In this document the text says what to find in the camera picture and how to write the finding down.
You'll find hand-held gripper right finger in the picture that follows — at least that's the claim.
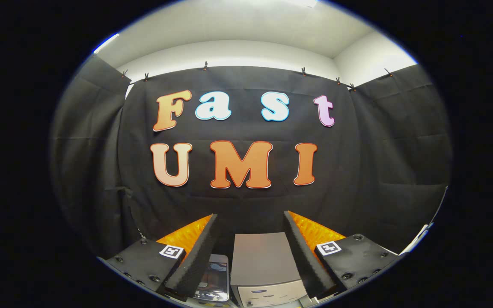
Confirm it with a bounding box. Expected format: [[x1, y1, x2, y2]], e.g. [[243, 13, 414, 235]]
[[283, 210, 400, 301]]

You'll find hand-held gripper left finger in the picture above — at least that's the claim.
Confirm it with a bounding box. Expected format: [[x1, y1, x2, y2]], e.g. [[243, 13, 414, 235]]
[[104, 214, 219, 299]]

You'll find small grey washing machine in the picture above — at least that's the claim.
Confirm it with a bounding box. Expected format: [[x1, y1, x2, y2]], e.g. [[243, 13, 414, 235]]
[[189, 253, 235, 306]]

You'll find grey cabinet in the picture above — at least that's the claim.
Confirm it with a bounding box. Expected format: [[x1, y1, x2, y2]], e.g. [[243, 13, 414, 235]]
[[229, 232, 309, 308]]

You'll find white panel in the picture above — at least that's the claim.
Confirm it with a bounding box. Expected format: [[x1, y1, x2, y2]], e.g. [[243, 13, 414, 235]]
[[400, 222, 434, 256]]

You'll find row of black cloth clips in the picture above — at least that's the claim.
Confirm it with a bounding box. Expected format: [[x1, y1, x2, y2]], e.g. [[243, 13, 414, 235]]
[[121, 61, 393, 92]]

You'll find ceiling light strip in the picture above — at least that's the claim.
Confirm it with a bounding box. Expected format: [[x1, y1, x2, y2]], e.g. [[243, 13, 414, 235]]
[[93, 33, 120, 54]]

